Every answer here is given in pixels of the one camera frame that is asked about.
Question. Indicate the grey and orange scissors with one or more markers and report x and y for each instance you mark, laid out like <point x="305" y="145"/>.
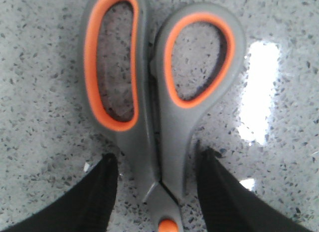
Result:
<point x="156" y="139"/>

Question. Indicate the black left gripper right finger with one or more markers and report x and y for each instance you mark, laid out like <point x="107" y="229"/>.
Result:
<point x="227" y="206"/>

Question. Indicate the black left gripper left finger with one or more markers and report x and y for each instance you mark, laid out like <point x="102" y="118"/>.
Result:
<point x="87" y="207"/>

